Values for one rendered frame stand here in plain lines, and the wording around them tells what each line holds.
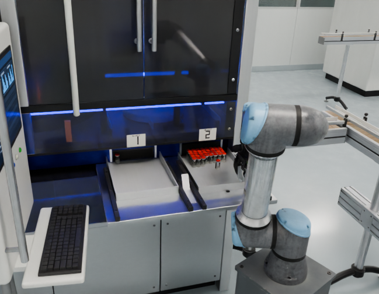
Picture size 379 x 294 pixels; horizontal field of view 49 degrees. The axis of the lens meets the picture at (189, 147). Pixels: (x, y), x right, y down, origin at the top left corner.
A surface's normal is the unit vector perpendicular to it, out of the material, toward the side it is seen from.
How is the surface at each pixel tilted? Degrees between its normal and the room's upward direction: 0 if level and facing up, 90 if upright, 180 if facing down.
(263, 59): 90
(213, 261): 90
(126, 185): 0
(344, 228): 0
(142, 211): 0
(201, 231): 90
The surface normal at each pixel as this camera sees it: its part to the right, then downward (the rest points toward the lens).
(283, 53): 0.29, 0.42
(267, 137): -0.07, 0.58
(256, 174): -0.54, 0.48
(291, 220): 0.17, -0.89
